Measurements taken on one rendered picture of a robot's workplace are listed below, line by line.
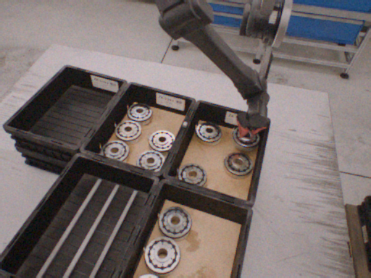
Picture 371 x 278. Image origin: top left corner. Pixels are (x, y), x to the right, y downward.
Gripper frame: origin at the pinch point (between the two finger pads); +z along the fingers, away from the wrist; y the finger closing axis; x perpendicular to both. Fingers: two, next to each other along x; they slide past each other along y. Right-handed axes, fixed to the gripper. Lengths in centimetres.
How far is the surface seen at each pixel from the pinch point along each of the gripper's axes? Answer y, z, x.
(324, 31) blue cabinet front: 150, 46, 121
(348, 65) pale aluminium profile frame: 177, 73, 102
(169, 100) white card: -22.8, 0.9, 25.8
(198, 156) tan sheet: -19.4, 7.0, -0.5
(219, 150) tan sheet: -10.1, 6.7, 0.0
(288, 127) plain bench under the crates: 33.2, 18.6, 11.5
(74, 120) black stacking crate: -61, 9, 32
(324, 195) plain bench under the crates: 27.4, 18.0, -24.7
